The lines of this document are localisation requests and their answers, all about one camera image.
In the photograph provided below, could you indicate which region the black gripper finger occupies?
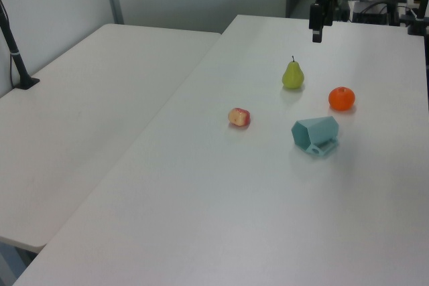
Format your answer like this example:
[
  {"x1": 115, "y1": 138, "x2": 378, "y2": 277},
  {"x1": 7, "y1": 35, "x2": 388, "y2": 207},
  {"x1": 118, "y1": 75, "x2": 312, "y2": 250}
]
[
  {"x1": 322, "y1": 0, "x2": 335, "y2": 28},
  {"x1": 308, "y1": 2, "x2": 324, "y2": 44}
]

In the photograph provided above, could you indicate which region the teal hexagonal mug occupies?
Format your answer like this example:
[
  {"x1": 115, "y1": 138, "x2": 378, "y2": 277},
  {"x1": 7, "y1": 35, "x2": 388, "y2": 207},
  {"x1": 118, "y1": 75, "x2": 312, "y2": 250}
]
[{"x1": 290, "y1": 115, "x2": 340, "y2": 159}]

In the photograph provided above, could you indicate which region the black electronics box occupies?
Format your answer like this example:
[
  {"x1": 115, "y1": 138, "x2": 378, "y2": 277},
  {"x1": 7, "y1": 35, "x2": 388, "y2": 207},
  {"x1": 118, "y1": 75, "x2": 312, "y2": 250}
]
[{"x1": 351, "y1": 0, "x2": 400, "y2": 26}]

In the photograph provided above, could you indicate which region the green pear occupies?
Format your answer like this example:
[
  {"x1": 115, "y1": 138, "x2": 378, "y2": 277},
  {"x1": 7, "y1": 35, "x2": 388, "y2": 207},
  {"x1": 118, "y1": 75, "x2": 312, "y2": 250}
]
[{"x1": 281, "y1": 55, "x2": 306, "y2": 91}]

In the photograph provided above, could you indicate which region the orange fruit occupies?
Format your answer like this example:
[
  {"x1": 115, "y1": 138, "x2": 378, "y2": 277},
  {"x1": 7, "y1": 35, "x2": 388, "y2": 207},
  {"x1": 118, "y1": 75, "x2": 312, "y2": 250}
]
[{"x1": 328, "y1": 86, "x2": 357, "y2": 112}]

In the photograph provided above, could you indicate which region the red bitten apple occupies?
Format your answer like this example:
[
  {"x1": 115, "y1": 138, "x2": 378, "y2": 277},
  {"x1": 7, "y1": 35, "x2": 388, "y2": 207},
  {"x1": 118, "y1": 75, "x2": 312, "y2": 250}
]
[{"x1": 227, "y1": 107, "x2": 252, "y2": 127}]

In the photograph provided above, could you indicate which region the black pole with base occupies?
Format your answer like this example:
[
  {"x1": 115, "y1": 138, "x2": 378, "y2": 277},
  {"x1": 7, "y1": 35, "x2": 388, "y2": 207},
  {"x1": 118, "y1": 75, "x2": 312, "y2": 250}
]
[{"x1": 0, "y1": 0, "x2": 41, "y2": 90}]

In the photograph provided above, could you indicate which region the black camera stand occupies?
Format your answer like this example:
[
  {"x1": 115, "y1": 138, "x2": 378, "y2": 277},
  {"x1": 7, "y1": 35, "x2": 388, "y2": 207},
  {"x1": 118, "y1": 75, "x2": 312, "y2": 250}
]
[{"x1": 406, "y1": 0, "x2": 429, "y2": 36}]

